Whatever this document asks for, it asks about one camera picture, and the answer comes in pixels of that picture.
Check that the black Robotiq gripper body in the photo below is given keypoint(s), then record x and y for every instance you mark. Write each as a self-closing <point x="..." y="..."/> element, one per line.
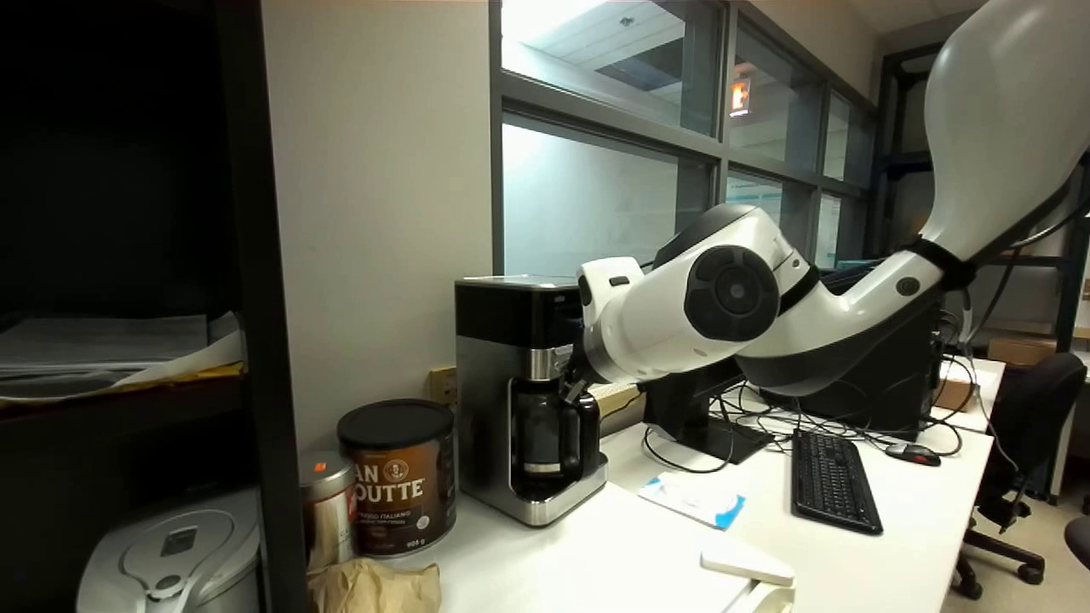
<point x="579" y="370"/>

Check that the black steel drip coffee maker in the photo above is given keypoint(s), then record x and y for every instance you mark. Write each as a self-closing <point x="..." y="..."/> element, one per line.
<point x="499" y="377"/>

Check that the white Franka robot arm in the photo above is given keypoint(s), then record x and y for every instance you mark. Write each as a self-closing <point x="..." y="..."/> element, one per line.
<point x="998" y="113"/>

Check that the brown Van Houtte coffee can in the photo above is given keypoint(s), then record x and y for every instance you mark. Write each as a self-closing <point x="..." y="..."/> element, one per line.
<point x="399" y="487"/>

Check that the black computer monitor on stand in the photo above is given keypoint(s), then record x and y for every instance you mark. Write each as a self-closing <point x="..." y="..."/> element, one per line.
<point x="710" y="432"/>

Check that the white blue paper envelope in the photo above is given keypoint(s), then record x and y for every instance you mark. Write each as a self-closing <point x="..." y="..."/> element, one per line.
<point x="695" y="497"/>

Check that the white flat box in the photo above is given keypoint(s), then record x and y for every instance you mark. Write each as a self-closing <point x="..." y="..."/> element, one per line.
<point x="751" y="570"/>

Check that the black computer keyboard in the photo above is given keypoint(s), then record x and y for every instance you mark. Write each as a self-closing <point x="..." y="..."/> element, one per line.
<point x="835" y="483"/>

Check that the small steel canister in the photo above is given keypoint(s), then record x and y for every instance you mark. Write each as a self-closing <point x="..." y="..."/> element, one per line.
<point x="327" y="513"/>

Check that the crumpled brown paper bag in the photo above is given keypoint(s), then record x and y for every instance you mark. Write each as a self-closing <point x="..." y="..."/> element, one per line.
<point x="376" y="588"/>

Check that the large black computer monitor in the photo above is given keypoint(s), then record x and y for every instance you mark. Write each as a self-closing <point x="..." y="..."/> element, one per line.
<point x="898" y="387"/>

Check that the black computer mouse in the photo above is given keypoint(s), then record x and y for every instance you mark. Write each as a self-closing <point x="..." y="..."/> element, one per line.
<point x="918" y="455"/>

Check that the brown cardboard box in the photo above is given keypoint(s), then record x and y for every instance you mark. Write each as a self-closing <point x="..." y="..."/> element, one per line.
<point x="954" y="396"/>

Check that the white silver countertop appliance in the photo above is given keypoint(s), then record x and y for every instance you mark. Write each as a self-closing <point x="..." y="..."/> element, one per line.
<point x="173" y="562"/>

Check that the black office chair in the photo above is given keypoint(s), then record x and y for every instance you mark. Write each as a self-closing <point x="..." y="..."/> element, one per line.
<point x="1041" y="445"/>

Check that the stack of papers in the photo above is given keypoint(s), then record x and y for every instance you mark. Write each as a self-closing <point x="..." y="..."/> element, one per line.
<point x="102" y="353"/>

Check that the black shelving unit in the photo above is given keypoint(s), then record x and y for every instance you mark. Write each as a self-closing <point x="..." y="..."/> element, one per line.
<point x="139" y="170"/>

